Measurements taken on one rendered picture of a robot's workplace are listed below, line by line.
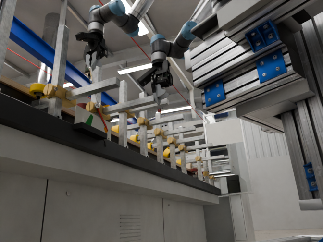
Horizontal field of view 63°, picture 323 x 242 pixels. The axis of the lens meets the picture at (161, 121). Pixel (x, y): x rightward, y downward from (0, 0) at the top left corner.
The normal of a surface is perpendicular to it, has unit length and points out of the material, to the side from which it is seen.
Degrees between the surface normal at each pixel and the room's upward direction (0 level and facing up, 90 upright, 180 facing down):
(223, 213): 90
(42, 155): 90
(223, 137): 90
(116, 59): 90
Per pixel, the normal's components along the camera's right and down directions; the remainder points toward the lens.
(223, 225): -0.41, -0.32
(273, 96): -0.76, -0.21
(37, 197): 0.91, -0.19
